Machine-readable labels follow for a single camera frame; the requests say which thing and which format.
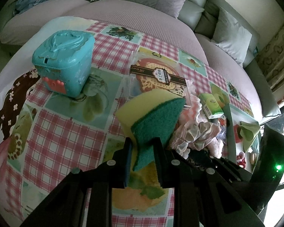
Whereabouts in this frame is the yellow green sponge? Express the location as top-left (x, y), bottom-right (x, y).
top-left (115, 89), bottom-right (186, 171)

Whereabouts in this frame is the pink fluffy towel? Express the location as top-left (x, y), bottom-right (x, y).
top-left (177, 95), bottom-right (226, 158)

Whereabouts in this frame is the green white tissue pack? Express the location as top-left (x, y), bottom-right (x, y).
top-left (198, 93), bottom-right (224, 119)

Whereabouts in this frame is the red tape roll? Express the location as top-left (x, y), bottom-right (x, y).
top-left (233, 124), bottom-right (243, 144)

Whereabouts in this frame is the pink patterned cloth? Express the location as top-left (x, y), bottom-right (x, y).
top-left (169, 121), bottom-right (224, 159)

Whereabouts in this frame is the light green cloth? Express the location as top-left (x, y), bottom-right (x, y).
top-left (239, 121), bottom-right (260, 152)

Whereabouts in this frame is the teal shallow cardboard tray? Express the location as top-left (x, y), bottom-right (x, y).
top-left (223, 103), bottom-right (261, 173)

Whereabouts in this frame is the clear plastic box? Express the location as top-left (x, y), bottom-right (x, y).
top-left (123, 51), bottom-right (191, 109)

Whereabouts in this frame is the checkered picture tablecloth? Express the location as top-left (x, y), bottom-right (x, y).
top-left (0, 15), bottom-right (263, 227)

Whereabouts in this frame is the teal plastic box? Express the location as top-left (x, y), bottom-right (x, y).
top-left (32, 30), bottom-right (95, 97)

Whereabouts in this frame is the light grey cushion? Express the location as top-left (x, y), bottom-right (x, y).
top-left (211, 8), bottom-right (252, 66)

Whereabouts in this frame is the pink sofa cover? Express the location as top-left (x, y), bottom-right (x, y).
top-left (0, 0), bottom-right (263, 121)

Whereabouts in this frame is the grey sofa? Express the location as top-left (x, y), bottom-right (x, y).
top-left (3, 0), bottom-right (281, 119)

